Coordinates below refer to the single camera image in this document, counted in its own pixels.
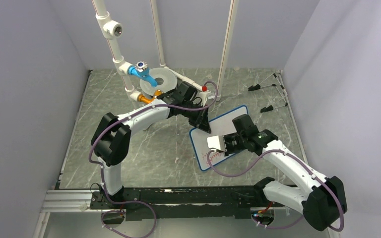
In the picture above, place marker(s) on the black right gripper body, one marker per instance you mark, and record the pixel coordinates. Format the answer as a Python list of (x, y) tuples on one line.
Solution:
[(234, 143)]

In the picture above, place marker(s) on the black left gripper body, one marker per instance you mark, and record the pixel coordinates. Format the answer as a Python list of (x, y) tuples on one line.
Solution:
[(191, 111)]

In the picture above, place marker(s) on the blue framed whiteboard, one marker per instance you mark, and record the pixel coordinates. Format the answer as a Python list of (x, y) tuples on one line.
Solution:
[(220, 125)]

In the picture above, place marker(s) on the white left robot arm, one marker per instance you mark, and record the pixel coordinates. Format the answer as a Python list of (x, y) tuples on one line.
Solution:
[(111, 140)]

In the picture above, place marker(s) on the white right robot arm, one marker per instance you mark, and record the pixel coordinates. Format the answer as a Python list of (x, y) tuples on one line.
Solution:
[(320, 199)]

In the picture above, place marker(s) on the orange brass faucet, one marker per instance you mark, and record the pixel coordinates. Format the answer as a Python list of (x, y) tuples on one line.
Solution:
[(147, 98)]

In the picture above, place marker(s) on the clear round plate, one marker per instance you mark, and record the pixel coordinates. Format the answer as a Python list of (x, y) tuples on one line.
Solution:
[(164, 78)]

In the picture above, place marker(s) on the blue faucet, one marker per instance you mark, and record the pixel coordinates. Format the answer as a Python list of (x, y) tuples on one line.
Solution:
[(142, 71)]

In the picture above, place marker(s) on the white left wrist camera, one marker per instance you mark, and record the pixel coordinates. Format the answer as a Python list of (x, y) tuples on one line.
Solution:
[(205, 95)]

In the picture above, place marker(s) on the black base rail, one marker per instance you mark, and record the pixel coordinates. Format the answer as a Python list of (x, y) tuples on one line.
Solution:
[(185, 202)]

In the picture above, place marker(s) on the white PVC pipe frame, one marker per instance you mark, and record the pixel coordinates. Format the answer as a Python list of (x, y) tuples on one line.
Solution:
[(111, 30)]

